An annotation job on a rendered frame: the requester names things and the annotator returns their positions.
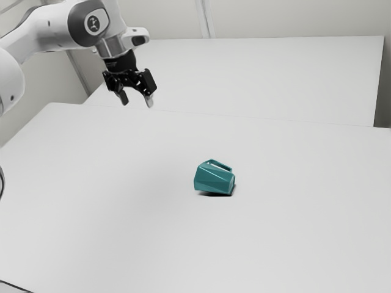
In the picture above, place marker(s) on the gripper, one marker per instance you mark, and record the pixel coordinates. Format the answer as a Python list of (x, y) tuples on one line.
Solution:
[(123, 65)]

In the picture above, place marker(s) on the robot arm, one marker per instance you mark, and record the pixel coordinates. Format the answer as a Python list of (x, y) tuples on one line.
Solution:
[(33, 27)]

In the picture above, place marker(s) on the teal faceted mug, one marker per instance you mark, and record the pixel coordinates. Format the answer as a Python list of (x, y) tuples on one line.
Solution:
[(214, 181)]

